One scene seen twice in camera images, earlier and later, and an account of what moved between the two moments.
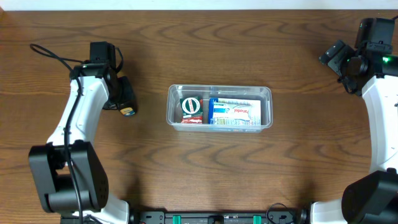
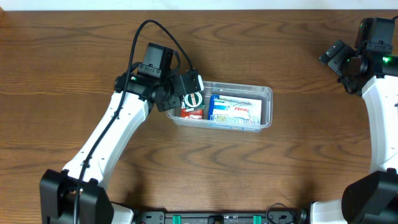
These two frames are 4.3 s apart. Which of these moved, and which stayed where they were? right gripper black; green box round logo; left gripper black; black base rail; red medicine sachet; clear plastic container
Moved: left gripper black; green box round logo; red medicine sachet
Stayed: black base rail; clear plastic container; right gripper black
